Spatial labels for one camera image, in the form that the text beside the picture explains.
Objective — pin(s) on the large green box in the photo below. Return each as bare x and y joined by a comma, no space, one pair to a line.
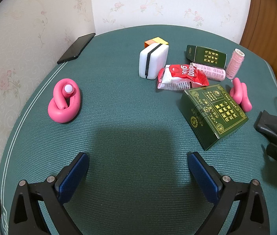
214,112

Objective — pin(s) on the short pink hair roller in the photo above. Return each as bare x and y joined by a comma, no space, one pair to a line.
236,64

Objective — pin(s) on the orange yellow block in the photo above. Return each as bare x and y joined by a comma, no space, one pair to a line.
154,41

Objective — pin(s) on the black smartphone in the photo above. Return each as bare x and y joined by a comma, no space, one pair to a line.
76,47

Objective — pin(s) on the white sponge black stripe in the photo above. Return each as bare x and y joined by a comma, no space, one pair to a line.
153,61

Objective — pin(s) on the wooden wardrobe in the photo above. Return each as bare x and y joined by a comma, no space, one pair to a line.
270,17

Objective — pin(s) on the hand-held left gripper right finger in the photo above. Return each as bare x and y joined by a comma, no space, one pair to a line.
204,178

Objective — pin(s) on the small green box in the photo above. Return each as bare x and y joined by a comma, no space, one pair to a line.
208,56

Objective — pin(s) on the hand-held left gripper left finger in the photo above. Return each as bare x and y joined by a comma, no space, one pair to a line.
72,176

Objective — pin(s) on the black hair dryer nozzle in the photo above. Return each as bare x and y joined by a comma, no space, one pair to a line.
274,127

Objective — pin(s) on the pink foam curler white tip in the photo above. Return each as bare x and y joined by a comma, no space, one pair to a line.
62,110

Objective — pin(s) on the long pink hair roller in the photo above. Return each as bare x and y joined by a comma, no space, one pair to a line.
210,72

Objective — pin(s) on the red glue packet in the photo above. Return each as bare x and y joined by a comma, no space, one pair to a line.
180,77

